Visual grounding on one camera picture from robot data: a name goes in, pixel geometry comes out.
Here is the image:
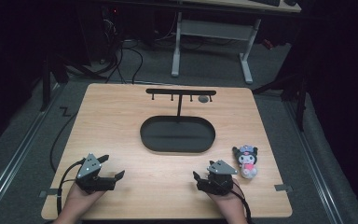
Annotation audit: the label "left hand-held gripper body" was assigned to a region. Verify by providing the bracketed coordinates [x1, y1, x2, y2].
[75, 152, 117, 195]

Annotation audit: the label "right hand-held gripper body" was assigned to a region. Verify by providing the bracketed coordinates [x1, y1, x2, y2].
[196, 160, 239, 196]

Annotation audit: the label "black key hook stand tray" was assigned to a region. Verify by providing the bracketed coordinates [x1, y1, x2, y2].
[139, 88, 217, 154]

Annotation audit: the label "black floor cables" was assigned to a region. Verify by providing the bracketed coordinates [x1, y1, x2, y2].
[89, 18, 145, 85]

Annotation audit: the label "black keyboard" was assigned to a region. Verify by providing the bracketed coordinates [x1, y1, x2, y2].
[248, 0, 282, 7]

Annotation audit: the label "white metal desk frame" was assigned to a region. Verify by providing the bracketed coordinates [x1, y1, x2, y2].
[171, 10, 262, 85]

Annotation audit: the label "right hand-held gripper cable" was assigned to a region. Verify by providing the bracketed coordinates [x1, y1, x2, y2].
[229, 181, 254, 224]

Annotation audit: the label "black plush doll keychain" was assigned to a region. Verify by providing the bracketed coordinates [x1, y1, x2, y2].
[232, 144, 259, 180]

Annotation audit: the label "black metal stand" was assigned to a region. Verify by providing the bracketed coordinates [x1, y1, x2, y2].
[252, 27, 309, 132]
[39, 52, 106, 112]

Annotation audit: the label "person's left hand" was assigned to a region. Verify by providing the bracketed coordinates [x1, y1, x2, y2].
[64, 182, 106, 220]

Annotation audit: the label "left hand-held gripper cable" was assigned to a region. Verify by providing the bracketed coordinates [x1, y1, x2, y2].
[49, 111, 85, 216]

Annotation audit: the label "hand-held gripper cable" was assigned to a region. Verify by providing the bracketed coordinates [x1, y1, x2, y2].
[229, 181, 254, 224]
[49, 111, 85, 216]

